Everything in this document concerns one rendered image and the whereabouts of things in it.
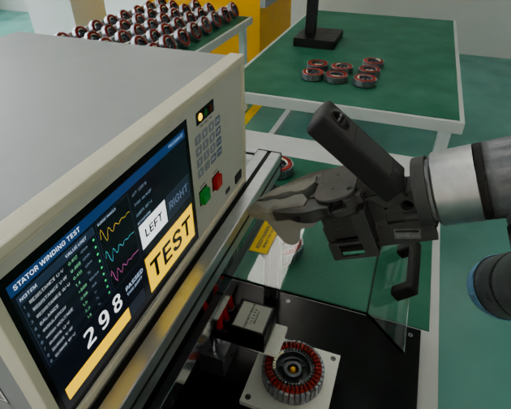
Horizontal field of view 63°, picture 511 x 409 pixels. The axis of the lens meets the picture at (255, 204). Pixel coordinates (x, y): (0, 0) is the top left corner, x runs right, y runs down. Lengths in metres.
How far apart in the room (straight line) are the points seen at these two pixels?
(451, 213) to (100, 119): 0.35
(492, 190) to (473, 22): 5.26
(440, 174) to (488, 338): 1.69
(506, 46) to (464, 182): 5.36
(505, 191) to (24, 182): 0.40
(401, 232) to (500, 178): 0.11
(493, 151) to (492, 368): 1.61
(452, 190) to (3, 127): 0.42
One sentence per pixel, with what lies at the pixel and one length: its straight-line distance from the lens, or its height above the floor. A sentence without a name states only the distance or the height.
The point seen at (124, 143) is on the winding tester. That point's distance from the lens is 0.38.
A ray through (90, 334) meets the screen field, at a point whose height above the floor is 1.18.
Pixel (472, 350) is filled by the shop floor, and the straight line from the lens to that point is 2.02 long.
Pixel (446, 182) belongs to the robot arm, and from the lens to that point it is 0.42.
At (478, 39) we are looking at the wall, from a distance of 5.71.
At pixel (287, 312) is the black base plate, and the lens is 0.94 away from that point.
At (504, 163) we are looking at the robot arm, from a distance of 0.42.
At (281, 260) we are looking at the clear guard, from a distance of 0.62.
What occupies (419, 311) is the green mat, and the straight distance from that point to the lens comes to 1.03.
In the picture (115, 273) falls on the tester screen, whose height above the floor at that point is 1.21.
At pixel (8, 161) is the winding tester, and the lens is 0.40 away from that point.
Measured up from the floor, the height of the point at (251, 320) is 0.92.
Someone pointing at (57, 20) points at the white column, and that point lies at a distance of 4.46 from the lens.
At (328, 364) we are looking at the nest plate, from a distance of 0.86.
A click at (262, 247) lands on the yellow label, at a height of 1.07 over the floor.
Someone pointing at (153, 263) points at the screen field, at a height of 1.18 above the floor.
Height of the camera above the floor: 1.49
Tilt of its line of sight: 36 degrees down
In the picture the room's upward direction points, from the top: straight up
